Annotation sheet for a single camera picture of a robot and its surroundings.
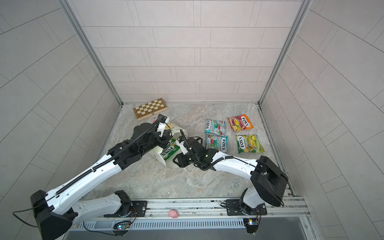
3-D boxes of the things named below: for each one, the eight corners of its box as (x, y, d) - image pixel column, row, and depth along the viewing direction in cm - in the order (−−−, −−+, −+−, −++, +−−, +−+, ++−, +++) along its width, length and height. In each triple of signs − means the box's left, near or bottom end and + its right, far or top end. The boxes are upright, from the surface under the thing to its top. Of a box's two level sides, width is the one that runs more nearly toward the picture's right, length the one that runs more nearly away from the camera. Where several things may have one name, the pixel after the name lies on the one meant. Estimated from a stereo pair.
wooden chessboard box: (137, 121, 107) (136, 118, 105) (134, 110, 114) (132, 108, 111) (167, 109, 115) (167, 106, 112) (162, 100, 121) (161, 97, 118)
